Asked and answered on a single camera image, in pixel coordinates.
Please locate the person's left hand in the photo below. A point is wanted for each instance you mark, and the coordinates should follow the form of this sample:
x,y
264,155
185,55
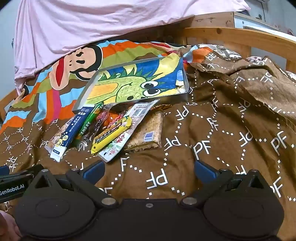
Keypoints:
x,y
7,226

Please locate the yellow snack bar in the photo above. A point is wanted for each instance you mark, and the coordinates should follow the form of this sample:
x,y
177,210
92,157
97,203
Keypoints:
x,y
108,137

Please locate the dark snack packet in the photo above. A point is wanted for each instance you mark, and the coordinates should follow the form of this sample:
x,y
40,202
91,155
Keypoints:
x,y
96,128

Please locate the white snack packet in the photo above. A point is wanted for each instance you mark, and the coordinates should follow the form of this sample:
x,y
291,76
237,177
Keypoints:
x,y
140,110

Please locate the green sausage stick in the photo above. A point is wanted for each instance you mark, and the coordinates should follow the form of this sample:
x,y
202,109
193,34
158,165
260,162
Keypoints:
x,y
89,120

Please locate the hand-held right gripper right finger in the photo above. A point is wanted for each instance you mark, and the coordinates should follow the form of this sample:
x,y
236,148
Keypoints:
x,y
204,171

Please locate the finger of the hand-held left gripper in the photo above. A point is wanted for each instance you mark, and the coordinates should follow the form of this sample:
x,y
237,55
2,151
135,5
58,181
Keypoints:
x,y
25,172

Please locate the white cabinet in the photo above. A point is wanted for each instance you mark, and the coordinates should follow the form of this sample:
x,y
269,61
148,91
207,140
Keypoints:
x,y
241,19

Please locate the white board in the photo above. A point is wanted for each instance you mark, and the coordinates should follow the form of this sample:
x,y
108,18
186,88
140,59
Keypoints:
x,y
270,31

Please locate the orange snack packet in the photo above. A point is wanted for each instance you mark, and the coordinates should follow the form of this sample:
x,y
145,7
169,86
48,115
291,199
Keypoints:
x,y
109,120

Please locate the pink bed sheet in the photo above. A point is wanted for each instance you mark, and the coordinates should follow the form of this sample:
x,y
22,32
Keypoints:
x,y
92,25

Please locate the metal tray with dinosaur print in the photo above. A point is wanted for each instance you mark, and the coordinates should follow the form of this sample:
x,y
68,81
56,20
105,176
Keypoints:
x,y
129,81

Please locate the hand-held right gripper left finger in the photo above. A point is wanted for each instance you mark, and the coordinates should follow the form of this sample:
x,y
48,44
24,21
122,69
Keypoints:
x,y
92,171

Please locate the wooden bed frame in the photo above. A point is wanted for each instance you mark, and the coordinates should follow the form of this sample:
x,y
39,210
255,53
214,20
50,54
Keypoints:
x,y
231,37

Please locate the blue and white sachet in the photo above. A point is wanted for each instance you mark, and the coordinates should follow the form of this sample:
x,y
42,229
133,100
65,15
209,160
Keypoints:
x,y
70,133

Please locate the printed cartoon blanket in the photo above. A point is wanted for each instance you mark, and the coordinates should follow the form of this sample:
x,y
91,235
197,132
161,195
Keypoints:
x,y
215,120

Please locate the clear nut bar packet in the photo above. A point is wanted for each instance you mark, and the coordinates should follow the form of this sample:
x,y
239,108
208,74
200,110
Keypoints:
x,y
53,140

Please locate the puffed rice bar packet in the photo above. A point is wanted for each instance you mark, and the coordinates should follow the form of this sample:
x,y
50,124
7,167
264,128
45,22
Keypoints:
x,y
148,126

